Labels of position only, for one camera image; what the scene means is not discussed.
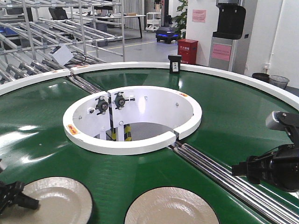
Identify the cream plate black rim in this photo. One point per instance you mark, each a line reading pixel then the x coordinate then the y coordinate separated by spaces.
pixel 170 205
pixel 62 200

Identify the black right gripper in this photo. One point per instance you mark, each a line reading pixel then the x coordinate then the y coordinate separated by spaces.
pixel 279 168

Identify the black sensor box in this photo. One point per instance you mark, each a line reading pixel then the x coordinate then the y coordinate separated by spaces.
pixel 175 61

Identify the white control box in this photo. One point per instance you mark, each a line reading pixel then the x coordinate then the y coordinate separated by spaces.
pixel 61 54

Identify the steel conveyor rollers front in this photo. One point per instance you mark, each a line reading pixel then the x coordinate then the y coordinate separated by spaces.
pixel 259 201

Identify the black water dispenser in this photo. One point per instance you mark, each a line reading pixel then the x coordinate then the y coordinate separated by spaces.
pixel 230 26

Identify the white inner ring guard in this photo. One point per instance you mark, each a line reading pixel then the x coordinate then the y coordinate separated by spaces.
pixel 131 120

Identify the red fire extinguisher cabinet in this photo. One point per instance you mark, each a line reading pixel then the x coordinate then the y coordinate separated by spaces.
pixel 188 50

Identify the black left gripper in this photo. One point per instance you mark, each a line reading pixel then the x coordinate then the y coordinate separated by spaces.
pixel 12 194

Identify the white outer rim guard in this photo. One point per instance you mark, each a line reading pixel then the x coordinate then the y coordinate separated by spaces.
pixel 279 93

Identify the black waste bin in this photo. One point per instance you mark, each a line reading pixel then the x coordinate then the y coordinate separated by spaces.
pixel 261 76

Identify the mesh waste basket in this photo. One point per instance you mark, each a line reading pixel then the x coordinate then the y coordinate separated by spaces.
pixel 278 81

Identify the steel roller rack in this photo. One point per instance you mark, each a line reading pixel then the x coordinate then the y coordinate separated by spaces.
pixel 30 29

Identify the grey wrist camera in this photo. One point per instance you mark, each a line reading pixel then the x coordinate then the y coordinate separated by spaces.
pixel 273 123

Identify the blue lit mobile robot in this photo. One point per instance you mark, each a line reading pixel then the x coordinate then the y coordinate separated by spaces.
pixel 167 34

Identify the green potted plant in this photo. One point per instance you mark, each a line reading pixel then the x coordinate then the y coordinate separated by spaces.
pixel 181 19

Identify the pink wall notice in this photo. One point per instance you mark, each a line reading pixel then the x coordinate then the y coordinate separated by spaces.
pixel 199 15

